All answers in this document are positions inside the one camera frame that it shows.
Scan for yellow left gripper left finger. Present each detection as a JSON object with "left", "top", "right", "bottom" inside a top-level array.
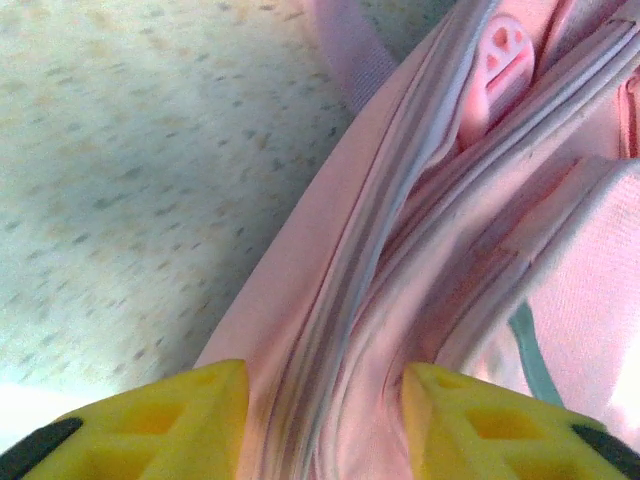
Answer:
[{"left": 0, "top": 358, "right": 251, "bottom": 480}]

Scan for pink backpack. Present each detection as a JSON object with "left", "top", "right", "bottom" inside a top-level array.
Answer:
[{"left": 192, "top": 0, "right": 640, "bottom": 480}]

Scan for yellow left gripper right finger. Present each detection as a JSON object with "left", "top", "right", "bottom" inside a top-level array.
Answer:
[{"left": 402, "top": 362, "right": 640, "bottom": 480}]

